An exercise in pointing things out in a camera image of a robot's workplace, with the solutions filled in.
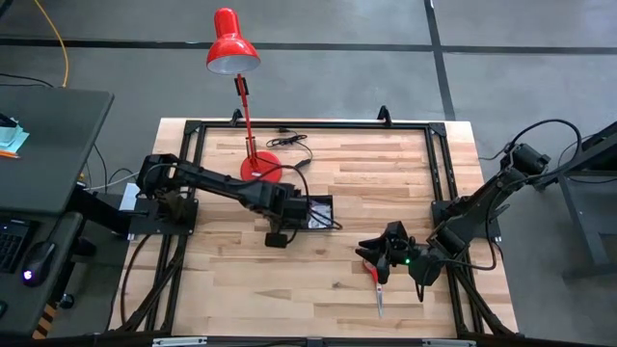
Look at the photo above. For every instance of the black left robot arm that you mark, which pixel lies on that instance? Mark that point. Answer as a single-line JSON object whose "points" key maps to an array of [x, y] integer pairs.
{"points": [[217, 180]]}

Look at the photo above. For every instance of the white paper sheet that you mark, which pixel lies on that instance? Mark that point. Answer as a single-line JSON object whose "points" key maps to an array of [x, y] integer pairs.
{"points": [[126, 197]]}

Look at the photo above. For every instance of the black desk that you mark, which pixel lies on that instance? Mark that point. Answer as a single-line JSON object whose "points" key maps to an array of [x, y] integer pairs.
{"points": [[58, 144]]}

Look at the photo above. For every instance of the black computer mouse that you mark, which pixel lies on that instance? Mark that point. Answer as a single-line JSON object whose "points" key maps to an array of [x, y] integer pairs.
{"points": [[41, 260]]}

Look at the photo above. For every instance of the black metal stand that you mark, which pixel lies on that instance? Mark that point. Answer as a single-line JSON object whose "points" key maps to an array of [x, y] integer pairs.
{"points": [[585, 217]]}

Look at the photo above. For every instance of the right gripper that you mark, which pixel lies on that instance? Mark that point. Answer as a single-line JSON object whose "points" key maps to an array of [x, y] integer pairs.
{"points": [[400, 248]]}

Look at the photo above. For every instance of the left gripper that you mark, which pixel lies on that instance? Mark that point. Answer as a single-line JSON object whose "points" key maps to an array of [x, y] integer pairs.
{"points": [[291, 207]]}

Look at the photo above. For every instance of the silver aluminium bracket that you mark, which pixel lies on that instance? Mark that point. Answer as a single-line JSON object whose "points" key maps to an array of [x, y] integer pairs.
{"points": [[448, 343], [178, 342]]}

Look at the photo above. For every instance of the black mesh desk organizer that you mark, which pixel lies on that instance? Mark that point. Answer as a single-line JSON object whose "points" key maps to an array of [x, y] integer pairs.
{"points": [[320, 198]]}

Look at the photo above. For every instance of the red desk lamp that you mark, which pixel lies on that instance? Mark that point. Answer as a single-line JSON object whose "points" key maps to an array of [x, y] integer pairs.
{"points": [[231, 48]]}

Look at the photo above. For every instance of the teal paper stack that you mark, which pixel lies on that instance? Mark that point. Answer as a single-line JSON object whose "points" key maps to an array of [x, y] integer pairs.
{"points": [[12, 140]]}

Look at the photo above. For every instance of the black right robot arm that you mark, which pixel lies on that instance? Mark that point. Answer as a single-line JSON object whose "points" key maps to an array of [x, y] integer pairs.
{"points": [[477, 212]]}

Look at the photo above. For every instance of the orange pencil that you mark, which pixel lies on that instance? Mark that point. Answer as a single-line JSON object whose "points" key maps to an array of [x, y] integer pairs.
{"points": [[9, 154]]}

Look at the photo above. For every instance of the black aluminium table frame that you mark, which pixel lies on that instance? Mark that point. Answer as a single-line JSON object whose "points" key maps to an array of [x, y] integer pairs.
{"points": [[313, 125]]}

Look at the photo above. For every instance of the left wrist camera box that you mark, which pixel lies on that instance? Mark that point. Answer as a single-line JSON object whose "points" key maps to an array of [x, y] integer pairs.
{"points": [[276, 240]]}

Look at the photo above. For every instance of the black keyboard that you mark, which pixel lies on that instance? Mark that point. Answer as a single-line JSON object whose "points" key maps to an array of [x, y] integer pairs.
{"points": [[12, 246]]}

